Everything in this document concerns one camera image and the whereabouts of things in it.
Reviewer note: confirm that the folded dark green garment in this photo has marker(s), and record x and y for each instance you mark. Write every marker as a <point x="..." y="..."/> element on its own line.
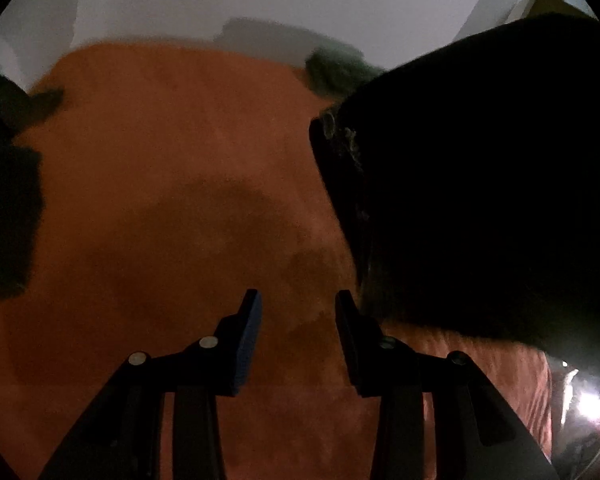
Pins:
<point x="335" y="72"/>

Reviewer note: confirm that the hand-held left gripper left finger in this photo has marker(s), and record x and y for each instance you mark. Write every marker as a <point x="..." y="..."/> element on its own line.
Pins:
<point x="250" y="340"/>

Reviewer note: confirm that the orange blanket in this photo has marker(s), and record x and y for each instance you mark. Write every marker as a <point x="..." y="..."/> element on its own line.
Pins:
<point x="180" y="185"/>

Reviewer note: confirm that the black white-patterned garment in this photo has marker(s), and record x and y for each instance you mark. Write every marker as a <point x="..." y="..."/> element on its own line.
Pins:
<point x="480" y="185"/>

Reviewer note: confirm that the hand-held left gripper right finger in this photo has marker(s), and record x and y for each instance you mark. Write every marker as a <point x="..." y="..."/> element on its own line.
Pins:
<point x="352" y="350"/>

